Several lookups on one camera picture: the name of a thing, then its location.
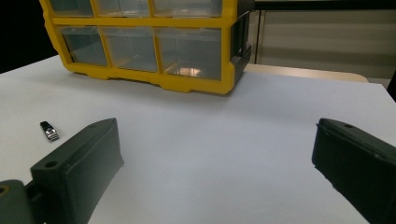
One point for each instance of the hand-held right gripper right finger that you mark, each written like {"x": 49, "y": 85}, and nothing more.
{"x": 355, "y": 165}

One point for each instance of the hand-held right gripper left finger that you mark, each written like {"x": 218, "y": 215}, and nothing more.
{"x": 77, "y": 168}

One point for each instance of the black silver nail clipper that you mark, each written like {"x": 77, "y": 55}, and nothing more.
{"x": 49, "y": 130}

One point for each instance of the clear plastic drawer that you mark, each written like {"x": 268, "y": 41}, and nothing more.
{"x": 84, "y": 46}

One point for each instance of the yellow black drawer organizer cabinet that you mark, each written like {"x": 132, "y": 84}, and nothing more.
{"x": 199, "y": 84}

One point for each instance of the wooden table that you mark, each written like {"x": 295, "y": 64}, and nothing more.
{"x": 305, "y": 73}

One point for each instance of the black horizontal bar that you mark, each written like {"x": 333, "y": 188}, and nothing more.
{"x": 323, "y": 4}

